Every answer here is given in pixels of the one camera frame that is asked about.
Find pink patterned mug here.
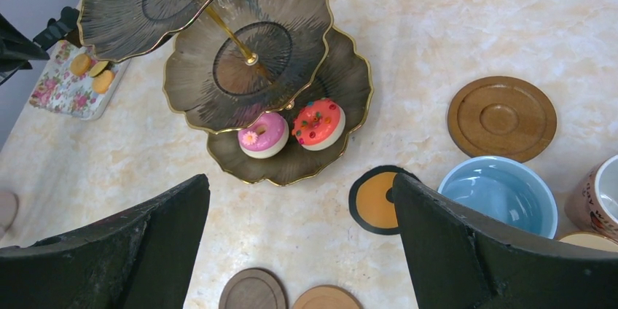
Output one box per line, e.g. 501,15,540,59
565,155,617,241

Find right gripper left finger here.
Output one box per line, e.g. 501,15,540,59
1,174,211,308

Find large wooden saucer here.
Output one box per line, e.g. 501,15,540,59
446,76,558,163

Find light brown round coaster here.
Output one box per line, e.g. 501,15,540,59
292,285,362,309

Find orange sprinkled donut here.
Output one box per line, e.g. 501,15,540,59
292,98,346,151

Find floral serving tray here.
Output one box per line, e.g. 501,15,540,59
28,40,130,120

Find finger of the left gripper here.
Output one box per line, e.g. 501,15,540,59
1,15,50,85

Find dark brown round coaster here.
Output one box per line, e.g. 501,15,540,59
219,267,289,308

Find light blue mug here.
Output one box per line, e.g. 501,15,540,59
438,156,559,239

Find pink frosted donut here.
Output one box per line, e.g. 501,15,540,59
237,112,289,159

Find three-tier glass cake stand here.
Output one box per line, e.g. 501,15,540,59
78,0,373,186

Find yellow round biscuit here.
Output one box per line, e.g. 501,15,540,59
88,60,109,78
69,53,92,76
92,70,115,94

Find orange small mug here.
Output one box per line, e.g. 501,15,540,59
559,232,618,253

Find black orange round coaster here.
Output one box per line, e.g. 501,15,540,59
348,165,420,235

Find black metal tongs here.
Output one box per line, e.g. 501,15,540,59
33,7,82,50

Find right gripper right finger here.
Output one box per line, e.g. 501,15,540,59
393,173,617,308

